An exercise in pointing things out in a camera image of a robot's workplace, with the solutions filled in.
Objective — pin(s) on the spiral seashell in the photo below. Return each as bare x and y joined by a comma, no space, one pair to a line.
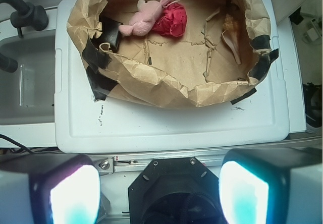
231,34

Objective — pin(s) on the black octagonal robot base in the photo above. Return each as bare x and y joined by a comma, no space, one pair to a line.
175,191

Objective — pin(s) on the red paper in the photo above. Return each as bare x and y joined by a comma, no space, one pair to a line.
172,21

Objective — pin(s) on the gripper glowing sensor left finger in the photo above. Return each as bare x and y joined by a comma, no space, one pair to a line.
49,188

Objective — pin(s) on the white plastic lid board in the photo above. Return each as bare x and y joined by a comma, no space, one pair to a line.
86,125

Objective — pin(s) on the brown paper bag tray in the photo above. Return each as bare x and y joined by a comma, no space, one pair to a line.
195,70

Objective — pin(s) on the aluminium extrusion rail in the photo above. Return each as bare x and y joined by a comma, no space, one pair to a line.
210,157

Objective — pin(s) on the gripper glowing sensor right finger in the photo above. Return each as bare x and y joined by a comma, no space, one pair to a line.
274,185

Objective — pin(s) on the metal corner bracket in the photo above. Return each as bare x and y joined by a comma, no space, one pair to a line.
105,166

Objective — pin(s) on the pink plush bunny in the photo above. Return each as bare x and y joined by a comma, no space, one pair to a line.
144,19

